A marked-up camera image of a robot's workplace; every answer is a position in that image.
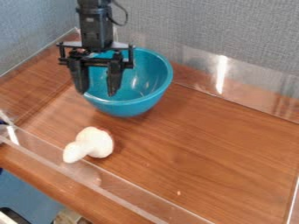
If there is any clear acrylic barrier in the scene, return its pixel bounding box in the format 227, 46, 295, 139
173, 45, 299, 124
0, 125, 214, 224

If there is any brown toy mushroom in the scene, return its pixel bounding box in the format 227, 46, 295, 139
63, 127, 115, 164

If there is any clear acrylic back barrier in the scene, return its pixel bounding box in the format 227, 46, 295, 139
173, 45, 299, 124

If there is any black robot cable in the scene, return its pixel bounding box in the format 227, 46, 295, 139
107, 0, 130, 27

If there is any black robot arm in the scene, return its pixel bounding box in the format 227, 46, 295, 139
56, 0, 135, 96

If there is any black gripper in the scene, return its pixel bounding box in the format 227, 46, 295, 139
56, 41, 135, 97

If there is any clear acrylic front barrier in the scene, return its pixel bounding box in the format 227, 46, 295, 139
0, 125, 214, 224

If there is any blue plastic bowl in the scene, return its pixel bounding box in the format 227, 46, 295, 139
83, 47, 174, 117

